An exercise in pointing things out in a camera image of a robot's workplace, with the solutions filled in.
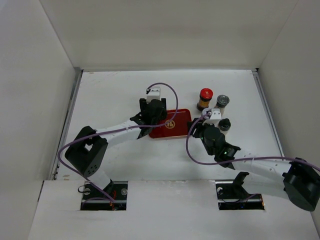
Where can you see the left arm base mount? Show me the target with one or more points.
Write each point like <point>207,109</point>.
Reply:
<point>94,200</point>

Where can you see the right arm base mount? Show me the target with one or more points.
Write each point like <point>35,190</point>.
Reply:
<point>231,195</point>

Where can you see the clear cap salt grinder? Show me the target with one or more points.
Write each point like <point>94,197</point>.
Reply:
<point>222,101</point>

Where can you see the red lid brown sauce bottle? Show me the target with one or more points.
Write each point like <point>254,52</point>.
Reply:
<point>205,96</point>

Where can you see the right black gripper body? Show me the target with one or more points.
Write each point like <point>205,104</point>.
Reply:
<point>200,132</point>

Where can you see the black cap white shaker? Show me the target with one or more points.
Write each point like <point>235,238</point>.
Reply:
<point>224,125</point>

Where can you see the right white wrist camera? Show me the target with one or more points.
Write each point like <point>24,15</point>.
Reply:
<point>212,115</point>

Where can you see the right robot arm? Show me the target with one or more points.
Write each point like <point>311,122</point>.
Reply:
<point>293,179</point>

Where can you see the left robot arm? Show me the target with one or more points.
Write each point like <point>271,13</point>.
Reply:
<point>86,156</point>

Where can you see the red lacquer tray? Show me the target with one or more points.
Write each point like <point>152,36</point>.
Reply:
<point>173,129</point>

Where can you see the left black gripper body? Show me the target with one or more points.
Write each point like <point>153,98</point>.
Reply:
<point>144,104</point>

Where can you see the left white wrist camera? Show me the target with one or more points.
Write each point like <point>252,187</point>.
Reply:
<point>153,93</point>

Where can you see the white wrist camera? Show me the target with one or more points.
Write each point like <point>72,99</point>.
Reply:
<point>212,115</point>
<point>153,93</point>

